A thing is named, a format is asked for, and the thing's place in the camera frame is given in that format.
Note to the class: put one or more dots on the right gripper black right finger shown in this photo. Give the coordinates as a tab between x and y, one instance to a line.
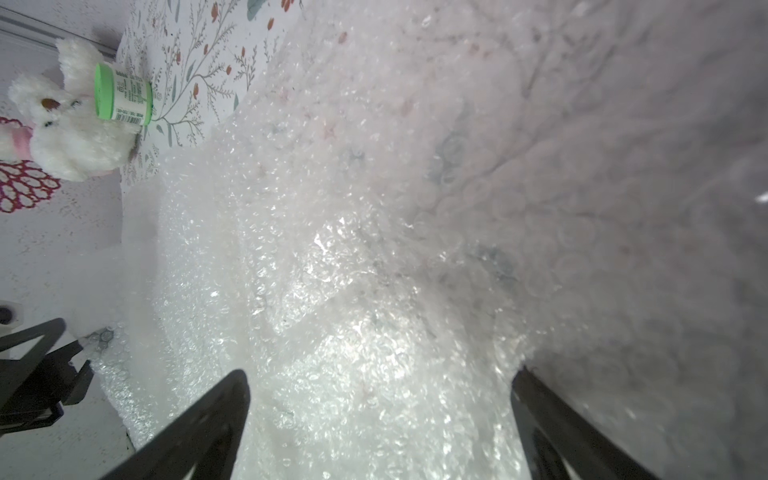
558	442

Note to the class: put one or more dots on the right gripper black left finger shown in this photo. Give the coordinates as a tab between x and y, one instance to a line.
201	443

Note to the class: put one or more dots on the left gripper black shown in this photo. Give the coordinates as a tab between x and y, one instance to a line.
36	387

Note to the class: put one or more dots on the clear bubble wrap sheet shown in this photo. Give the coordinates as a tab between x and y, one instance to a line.
422	197

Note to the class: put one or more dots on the white plush bunny pink dress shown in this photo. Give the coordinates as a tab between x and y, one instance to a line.
61	131

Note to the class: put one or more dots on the green round toy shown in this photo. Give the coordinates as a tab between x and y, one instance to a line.
121	97

